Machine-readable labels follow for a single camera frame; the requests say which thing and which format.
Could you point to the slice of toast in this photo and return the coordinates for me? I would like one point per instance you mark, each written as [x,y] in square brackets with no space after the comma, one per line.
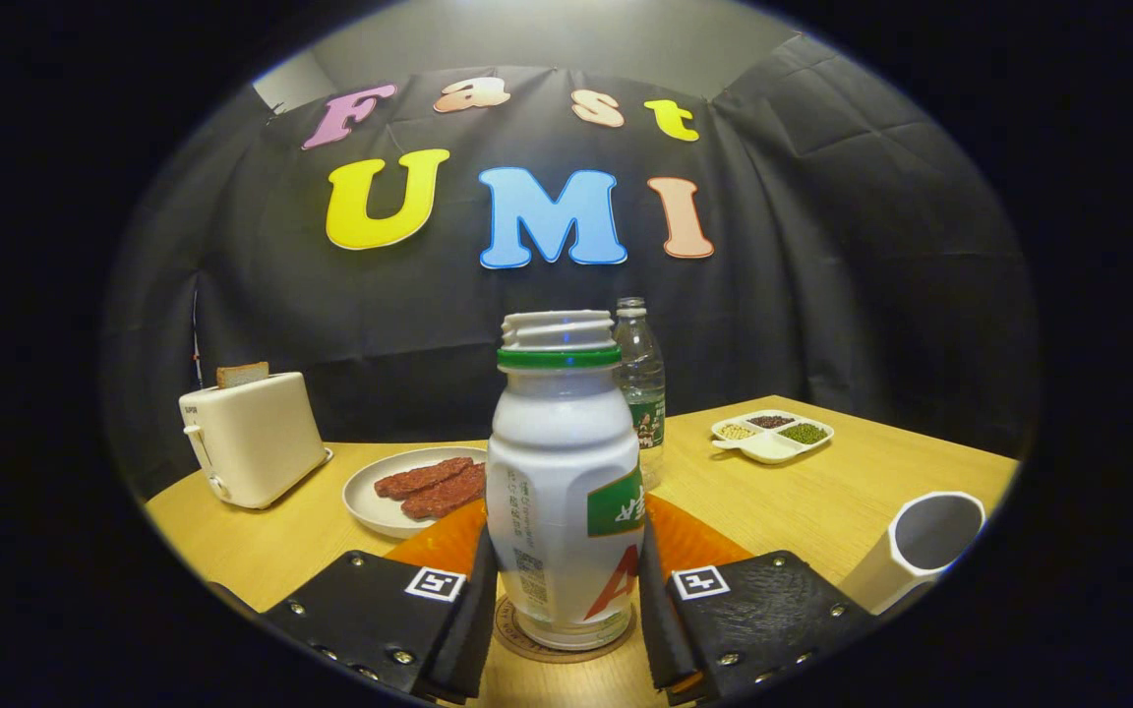
[242,374]

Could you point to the wooden table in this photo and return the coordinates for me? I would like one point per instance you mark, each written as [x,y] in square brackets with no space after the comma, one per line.
[803,501]

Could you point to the black backdrop cloth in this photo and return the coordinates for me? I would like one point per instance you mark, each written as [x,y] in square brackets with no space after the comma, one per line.
[822,246]

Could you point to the white juice bottle green label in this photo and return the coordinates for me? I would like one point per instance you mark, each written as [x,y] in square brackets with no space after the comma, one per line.
[557,462]

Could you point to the red meat strip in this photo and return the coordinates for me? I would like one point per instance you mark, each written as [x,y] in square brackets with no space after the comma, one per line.
[444,497]
[419,477]

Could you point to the clear plastic water bottle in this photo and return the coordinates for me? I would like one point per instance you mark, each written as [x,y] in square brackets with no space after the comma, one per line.
[647,393]

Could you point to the round cork coaster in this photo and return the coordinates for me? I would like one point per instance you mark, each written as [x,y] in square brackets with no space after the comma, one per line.
[507,634]

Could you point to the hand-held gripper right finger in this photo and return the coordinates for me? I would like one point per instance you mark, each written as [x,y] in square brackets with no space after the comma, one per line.
[660,629]

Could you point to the white toaster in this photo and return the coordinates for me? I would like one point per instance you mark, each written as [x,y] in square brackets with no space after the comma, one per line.
[257,442]

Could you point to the white divided dish with beans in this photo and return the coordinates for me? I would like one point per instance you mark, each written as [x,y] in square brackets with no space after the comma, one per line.
[773,447]

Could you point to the round white plate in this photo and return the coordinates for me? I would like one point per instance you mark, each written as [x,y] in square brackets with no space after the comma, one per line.
[365,501]

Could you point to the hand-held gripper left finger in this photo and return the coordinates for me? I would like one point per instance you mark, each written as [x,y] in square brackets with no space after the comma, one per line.
[474,639]

